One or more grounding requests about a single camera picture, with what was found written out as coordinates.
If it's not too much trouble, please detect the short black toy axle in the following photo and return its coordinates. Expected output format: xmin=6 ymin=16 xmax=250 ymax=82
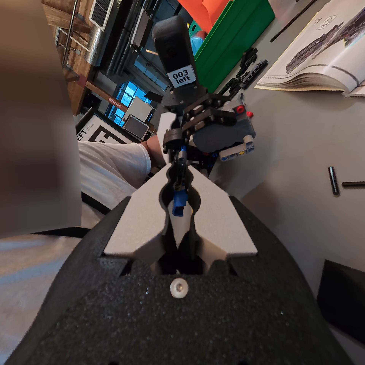
xmin=328 ymin=166 xmax=340 ymax=196

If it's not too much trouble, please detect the long thin black axle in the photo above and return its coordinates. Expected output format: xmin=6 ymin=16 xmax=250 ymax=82
xmin=270 ymin=0 xmax=318 ymax=43

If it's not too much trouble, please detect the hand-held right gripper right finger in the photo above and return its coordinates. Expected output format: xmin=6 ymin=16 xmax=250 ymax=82
xmin=182 ymin=164 xmax=258 ymax=274

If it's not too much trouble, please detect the metal air duct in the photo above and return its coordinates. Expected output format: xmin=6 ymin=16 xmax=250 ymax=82
xmin=83 ymin=24 xmax=107 ymax=67

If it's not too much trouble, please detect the white air vent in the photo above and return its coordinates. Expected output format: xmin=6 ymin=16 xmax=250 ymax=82
xmin=89 ymin=0 xmax=114 ymax=25

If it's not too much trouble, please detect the black harness strap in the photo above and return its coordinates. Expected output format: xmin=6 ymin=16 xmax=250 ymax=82
xmin=29 ymin=228 xmax=86 ymax=238
xmin=81 ymin=192 xmax=111 ymax=215

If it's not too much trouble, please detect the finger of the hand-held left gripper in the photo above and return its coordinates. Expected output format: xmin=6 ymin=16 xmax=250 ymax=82
xmin=156 ymin=112 xmax=178 ymax=150

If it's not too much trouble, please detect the white board panel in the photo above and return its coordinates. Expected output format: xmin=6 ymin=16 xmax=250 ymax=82
xmin=125 ymin=95 xmax=156 ymax=123

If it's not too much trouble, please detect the dark flat object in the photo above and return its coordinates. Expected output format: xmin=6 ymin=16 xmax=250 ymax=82
xmin=317 ymin=259 xmax=365 ymax=337

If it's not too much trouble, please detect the grey light panel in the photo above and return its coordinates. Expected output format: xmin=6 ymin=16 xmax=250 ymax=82
xmin=130 ymin=9 xmax=154 ymax=52

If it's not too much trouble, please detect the light blue bundle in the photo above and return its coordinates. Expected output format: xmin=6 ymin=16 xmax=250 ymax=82
xmin=190 ymin=31 xmax=204 ymax=56

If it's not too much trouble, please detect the orange plastic bin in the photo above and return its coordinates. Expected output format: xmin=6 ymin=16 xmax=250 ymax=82
xmin=178 ymin=0 xmax=229 ymax=32

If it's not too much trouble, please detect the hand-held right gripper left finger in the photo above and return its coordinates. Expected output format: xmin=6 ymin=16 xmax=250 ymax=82
xmin=103 ymin=163 xmax=179 ymax=274

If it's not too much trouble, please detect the grey black toy brick model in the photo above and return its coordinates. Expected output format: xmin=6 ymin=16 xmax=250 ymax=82
xmin=171 ymin=92 xmax=256 ymax=218

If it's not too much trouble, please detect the dark monitor screen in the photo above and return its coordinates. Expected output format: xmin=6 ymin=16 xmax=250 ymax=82
xmin=123 ymin=114 xmax=150 ymax=140

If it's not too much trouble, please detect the green plastic bin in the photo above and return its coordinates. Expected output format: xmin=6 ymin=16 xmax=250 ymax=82
xmin=194 ymin=0 xmax=275 ymax=90

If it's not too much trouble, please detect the pile of black toy beams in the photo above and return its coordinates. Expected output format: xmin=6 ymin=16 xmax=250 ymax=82
xmin=218 ymin=47 xmax=268 ymax=96

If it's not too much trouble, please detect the open instruction booklet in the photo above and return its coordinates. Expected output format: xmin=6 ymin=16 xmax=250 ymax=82
xmin=254 ymin=0 xmax=365 ymax=98

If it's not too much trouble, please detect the person's left forearm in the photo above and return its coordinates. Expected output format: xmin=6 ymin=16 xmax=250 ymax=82
xmin=146 ymin=135 xmax=166 ymax=169

